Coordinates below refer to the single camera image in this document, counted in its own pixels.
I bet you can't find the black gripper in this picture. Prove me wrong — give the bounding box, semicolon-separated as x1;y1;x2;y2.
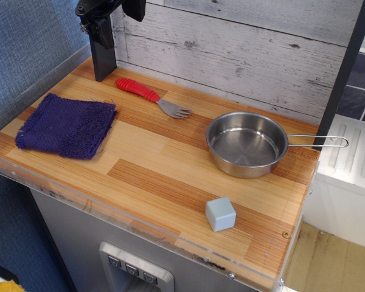
75;0;146;50

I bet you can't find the steel bowl with wire handle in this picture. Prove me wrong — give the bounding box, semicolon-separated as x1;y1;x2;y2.
206;111;350;179

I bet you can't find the purple folded cloth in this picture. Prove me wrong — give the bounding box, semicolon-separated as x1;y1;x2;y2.
15;93;117;159

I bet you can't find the grey blue cube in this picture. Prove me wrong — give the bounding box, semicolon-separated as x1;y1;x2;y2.
206;197;236;232

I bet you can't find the silver dispenser panel with buttons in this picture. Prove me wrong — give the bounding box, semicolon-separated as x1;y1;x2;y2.
99;242;175;291

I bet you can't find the white ribbed appliance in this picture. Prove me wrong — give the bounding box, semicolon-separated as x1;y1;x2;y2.
303;115;365;247

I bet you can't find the yellow object at corner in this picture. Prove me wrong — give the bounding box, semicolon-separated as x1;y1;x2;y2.
0;280;25;292

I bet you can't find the red handled metal fork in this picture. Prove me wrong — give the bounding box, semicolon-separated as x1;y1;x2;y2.
116;78;192;119

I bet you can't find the dark vertical post right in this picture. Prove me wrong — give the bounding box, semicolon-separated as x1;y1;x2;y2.
313;1;365;151

